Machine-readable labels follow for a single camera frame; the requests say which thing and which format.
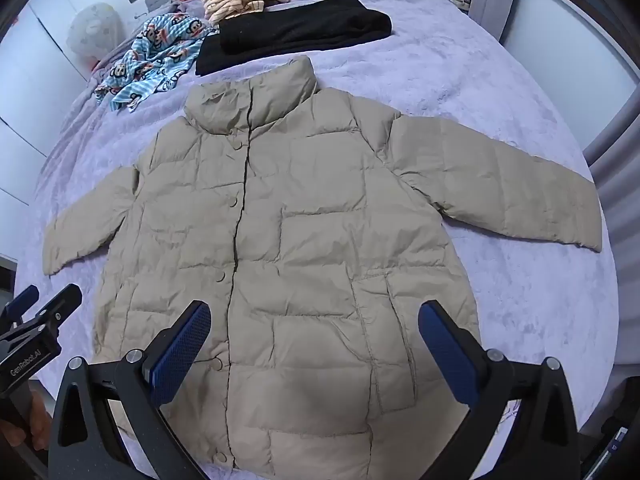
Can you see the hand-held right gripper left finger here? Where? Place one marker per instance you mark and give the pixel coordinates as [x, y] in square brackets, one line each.
[182, 355]

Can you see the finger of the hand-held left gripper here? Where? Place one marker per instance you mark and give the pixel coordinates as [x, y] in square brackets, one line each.
[21, 301]
[62, 305]

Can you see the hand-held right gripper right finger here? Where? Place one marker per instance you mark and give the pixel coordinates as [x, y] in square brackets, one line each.
[447, 355]

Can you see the beige puffer jacket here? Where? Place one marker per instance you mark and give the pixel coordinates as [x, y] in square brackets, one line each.
[310, 240]

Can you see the person's left hand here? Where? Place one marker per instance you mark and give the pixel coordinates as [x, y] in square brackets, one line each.
[37, 420]

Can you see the dark object with label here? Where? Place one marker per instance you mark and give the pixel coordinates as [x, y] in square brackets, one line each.
[615, 440]

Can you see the white cabinet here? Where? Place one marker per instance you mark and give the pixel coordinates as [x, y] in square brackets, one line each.
[30, 85]

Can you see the blue monkey print cloth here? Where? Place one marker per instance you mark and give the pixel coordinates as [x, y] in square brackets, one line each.
[150, 60]

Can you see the white round fan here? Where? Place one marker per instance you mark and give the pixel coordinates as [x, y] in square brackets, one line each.
[92, 27]

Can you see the black garment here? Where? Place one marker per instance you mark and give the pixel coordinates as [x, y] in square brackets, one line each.
[300, 25]

